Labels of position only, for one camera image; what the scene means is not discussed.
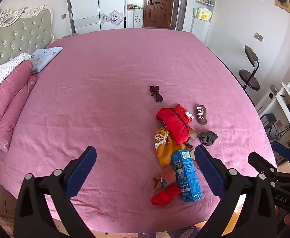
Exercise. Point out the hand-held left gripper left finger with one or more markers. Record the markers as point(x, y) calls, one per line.
point(81, 171)

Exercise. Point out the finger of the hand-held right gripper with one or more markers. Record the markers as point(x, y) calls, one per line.
point(282, 151)
point(258, 161)

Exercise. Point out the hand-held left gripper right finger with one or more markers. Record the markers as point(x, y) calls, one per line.
point(209, 171)

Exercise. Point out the blue carton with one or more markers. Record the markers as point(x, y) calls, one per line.
point(187, 178)

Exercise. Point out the grey sock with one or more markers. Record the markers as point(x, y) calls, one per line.
point(208, 137)

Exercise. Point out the red sock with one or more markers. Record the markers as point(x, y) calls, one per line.
point(166, 195)

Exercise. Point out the red zipper pouch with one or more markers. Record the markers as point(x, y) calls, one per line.
point(176, 125)

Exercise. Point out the person's right hand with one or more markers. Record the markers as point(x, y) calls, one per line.
point(287, 219)

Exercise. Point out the black computer case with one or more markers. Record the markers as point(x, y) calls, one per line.
point(268, 120)

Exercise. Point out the white computer desk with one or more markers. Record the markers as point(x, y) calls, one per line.
point(283, 109)

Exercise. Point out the brown white-print sock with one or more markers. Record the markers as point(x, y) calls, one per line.
point(201, 115)

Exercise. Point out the red white-label snack wrapper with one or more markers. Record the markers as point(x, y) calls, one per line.
point(189, 115)

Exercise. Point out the pink pillow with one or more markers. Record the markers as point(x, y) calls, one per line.
point(8, 129)
point(6, 96)

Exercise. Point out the black swivel chair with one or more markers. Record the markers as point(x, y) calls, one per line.
point(250, 69)

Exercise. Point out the dark maroon sock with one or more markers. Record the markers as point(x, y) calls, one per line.
point(156, 95)

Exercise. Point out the blue printed pillowcase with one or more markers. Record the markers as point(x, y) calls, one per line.
point(44, 57)

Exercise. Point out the white textured blanket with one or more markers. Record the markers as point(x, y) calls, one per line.
point(3, 72)

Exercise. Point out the green tufted headboard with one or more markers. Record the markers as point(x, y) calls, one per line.
point(16, 39)

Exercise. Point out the white open shelf cabinet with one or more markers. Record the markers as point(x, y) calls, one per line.
point(135, 17)

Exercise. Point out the white flower-print wardrobe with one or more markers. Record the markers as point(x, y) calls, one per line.
point(85, 2)

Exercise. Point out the brown wooden door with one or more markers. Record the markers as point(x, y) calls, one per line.
point(159, 2)

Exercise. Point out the wall switch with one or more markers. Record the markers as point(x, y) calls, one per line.
point(258, 36)
point(63, 16)

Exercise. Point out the white wall shelf unit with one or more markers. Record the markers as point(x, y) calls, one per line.
point(202, 27)

